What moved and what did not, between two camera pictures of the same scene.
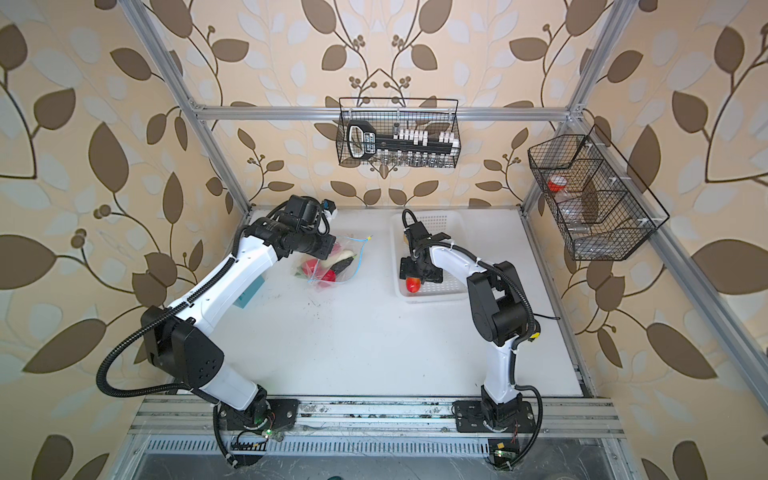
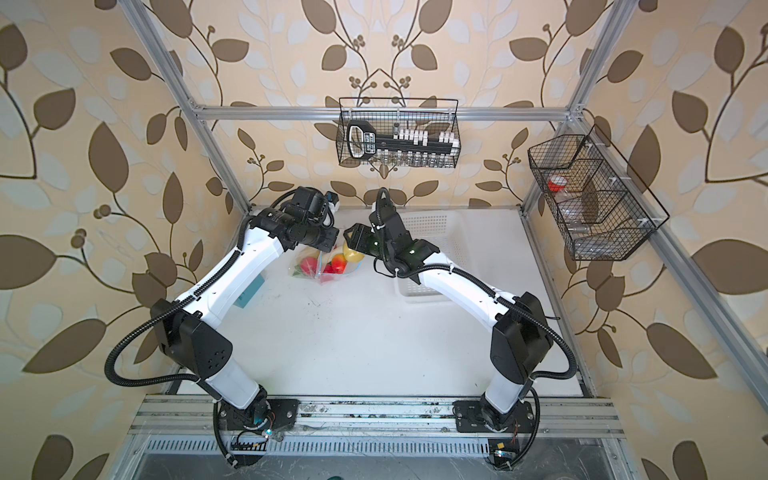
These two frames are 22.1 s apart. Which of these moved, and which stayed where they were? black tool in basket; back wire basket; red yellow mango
Moved: red yellow mango
Stayed: black tool in basket; back wire basket
